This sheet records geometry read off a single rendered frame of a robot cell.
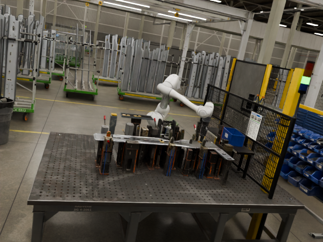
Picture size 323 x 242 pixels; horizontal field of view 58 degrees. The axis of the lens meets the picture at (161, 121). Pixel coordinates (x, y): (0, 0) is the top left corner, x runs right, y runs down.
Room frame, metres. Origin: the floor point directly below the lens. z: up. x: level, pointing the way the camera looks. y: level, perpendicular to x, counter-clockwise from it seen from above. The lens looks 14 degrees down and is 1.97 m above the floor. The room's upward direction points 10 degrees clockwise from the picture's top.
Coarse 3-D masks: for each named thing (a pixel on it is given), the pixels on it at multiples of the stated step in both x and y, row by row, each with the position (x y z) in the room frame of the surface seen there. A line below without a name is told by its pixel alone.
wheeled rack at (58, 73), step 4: (52, 40) 11.25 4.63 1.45; (56, 40) 11.31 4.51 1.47; (64, 56) 11.58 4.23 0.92; (64, 60) 11.14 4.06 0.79; (64, 64) 11.15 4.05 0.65; (40, 72) 10.82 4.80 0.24; (44, 72) 10.87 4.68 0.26; (48, 72) 10.93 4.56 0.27; (52, 72) 11.08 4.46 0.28; (56, 72) 11.13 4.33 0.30; (60, 72) 11.38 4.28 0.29; (60, 76) 11.15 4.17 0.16; (60, 80) 11.17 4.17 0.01
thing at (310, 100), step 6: (318, 60) 6.57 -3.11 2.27; (318, 66) 6.52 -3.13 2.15; (318, 72) 6.48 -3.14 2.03; (312, 78) 6.58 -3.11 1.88; (318, 78) 6.47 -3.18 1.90; (312, 84) 6.53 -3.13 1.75; (318, 84) 6.48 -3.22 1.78; (312, 90) 6.48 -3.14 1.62; (318, 90) 6.50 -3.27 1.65; (306, 96) 6.60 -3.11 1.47; (312, 96) 6.46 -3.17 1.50; (306, 102) 6.55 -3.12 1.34; (312, 102) 6.48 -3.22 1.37
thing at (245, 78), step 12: (240, 60) 5.76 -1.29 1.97; (240, 72) 5.67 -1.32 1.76; (252, 72) 5.27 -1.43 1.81; (264, 72) 4.91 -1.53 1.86; (228, 84) 5.97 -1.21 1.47; (240, 84) 5.57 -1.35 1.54; (252, 84) 5.18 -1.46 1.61; (264, 84) 4.82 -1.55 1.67; (240, 96) 5.47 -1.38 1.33; (228, 108) 5.81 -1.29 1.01; (240, 120) 5.29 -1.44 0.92
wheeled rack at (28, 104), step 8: (24, 32) 6.44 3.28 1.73; (24, 40) 5.87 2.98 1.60; (32, 40) 6.15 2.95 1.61; (32, 96) 5.69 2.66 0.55; (16, 104) 5.70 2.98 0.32; (24, 104) 5.92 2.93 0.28; (32, 104) 5.69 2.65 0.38; (24, 112) 5.71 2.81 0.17; (32, 112) 5.68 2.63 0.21; (24, 120) 5.63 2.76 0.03
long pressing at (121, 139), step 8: (96, 136) 2.72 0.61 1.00; (120, 136) 2.86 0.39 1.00; (128, 136) 2.91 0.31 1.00; (136, 136) 2.95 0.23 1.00; (152, 144) 2.83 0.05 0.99; (160, 144) 2.86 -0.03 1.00; (168, 144) 2.90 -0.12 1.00; (176, 144) 2.94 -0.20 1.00; (184, 144) 2.99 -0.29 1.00; (192, 144) 3.04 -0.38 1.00; (200, 144) 3.10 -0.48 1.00; (208, 144) 3.15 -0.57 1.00
